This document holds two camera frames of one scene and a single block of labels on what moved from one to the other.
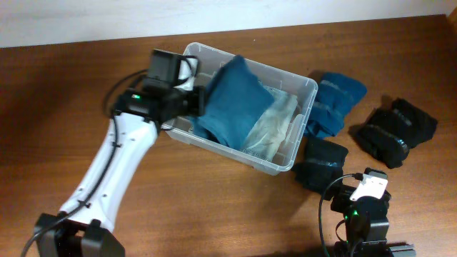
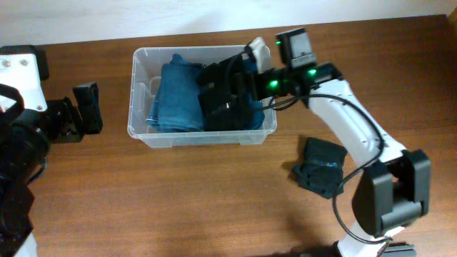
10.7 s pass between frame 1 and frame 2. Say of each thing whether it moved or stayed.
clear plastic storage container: moved
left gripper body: moved
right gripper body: moved
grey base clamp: stayed
